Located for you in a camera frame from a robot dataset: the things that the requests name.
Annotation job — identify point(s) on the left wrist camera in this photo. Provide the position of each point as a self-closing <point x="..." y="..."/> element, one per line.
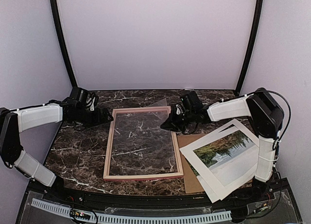
<point x="92" y="101"/>

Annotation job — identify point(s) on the black right corner post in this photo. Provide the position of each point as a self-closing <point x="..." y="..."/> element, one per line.
<point x="250" y="46"/>

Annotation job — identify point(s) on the landscape photo print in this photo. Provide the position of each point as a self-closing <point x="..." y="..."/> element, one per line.
<point x="231" y="170"/>

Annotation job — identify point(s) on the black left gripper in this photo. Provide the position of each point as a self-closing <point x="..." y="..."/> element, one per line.
<point x="97" y="120"/>

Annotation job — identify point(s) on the grey slotted cable duct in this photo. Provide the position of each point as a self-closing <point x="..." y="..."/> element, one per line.
<point x="132" y="216"/>

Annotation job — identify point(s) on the light wooden picture frame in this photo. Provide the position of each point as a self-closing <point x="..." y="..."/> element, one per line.
<point x="109" y="148"/>

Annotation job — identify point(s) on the white mat board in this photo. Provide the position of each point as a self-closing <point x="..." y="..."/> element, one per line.
<point x="212" y="186"/>

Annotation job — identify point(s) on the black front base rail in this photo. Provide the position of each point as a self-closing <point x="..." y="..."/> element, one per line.
<point x="276" y="206"/>

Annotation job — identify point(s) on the clear acrylic sheet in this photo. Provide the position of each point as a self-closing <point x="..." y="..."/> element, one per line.
<point x="143" y="141"/>

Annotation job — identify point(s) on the black corner post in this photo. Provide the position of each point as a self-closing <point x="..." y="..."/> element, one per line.
<point x="250" y="46"/>
<point x="62" y="43"/>

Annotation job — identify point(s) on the small circuit board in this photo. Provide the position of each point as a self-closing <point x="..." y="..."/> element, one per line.
<point x="76" y="214"/>

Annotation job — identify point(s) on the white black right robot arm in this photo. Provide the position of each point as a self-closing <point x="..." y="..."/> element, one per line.
<point x="263" y="111"/>

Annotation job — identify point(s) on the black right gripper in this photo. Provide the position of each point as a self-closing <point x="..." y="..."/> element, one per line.
<point x="171" y="122"/>

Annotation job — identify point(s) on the black left corner post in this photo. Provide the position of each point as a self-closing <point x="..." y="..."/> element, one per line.
<point x="62" y="43"/>

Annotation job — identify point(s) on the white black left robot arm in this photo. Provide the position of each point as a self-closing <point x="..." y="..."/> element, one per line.
<point x="80" y="106"/>

